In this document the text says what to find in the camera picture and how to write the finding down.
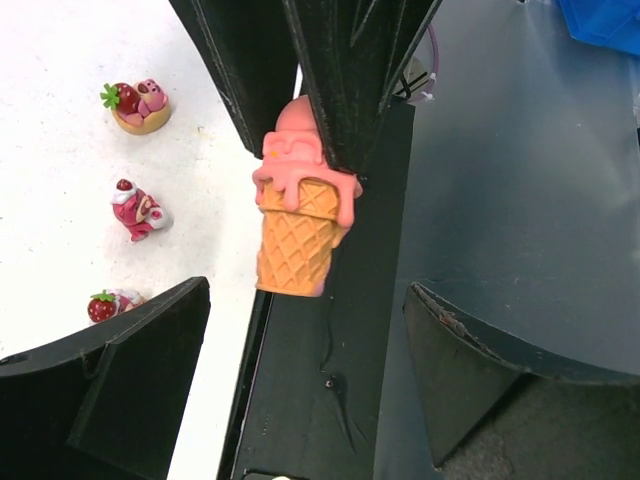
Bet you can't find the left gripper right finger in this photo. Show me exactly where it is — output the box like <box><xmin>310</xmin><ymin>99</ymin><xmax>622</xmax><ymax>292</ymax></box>
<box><xmin>403</xmin><ymin>283</ymin><xmax>639</xmax><ymax>479</ymax></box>

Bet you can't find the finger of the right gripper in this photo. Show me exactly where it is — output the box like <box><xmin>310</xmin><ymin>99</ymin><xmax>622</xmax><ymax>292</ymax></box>
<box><xmin>283</xmin><ymin>0</ymin><xmax>440</xmax><ymax>174</ymax></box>
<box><xmin>170</xmin><ymin>0</ymin><xmax>298</xmax><ymax>158</ymax></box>

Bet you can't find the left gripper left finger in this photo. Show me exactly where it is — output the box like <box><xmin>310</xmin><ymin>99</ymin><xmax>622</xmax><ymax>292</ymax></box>
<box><xmin>1</xmin><ymin>277</ymin><xmax>210</xmax><ymax>479</ymax></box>

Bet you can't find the pink ice cream toy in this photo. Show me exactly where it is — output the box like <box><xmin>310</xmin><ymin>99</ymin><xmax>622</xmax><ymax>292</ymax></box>
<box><xmin>252</xmin><ymin>95</ymin><xmax>363</xmax><ymax>297</ymax></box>

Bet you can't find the red strawberry cake toy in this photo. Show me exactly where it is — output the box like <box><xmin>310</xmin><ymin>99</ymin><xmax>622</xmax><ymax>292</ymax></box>
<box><xmin>87</xmin><ymin>289</ymin><xmax>146</xmax><ymax>323</ymax></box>

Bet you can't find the strawberry bear donut toy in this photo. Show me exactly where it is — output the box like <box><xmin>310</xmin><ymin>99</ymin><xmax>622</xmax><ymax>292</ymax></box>
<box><xmin>100</xmin><ymin>78</ymin><xmax>171</xmax><ymax>135</ymax></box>

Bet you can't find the pink bear cake toy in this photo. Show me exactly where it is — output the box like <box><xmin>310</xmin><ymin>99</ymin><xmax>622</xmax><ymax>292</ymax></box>
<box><xmin>110</xmin><ymin>179</ymin><xmax>171</xmax><ymax>242</ymax></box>

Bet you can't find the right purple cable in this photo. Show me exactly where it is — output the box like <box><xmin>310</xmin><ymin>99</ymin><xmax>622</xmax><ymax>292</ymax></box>
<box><xmin>399</xmin><ymin>22</ymin><xmax>444</xmax><ymax>104</ymax></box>

